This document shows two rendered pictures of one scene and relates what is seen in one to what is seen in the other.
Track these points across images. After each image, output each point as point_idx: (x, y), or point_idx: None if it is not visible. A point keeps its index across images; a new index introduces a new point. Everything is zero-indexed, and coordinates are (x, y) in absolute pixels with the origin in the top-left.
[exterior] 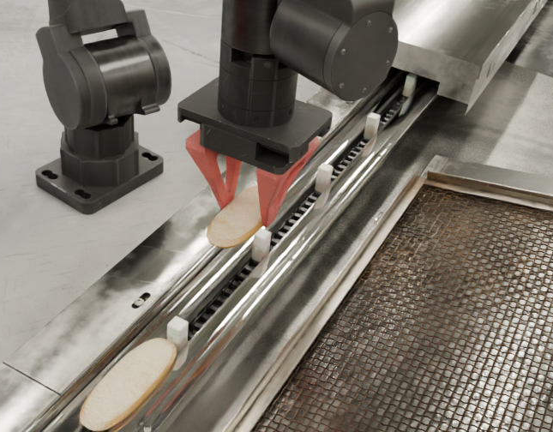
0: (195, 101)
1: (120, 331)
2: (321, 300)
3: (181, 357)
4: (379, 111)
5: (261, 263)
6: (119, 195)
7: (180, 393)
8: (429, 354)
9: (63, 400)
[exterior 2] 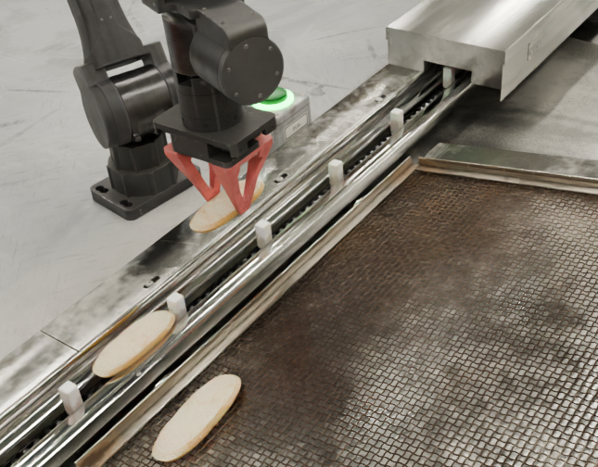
0: (167, 116)
1: (131, 305)
2: (286, 271)
3: (178, 324)
4: (410, 106)
5: (261, 249)
6: (159, 203)
7: (169, 347)
8: (364, 308)
9: (81, 356)
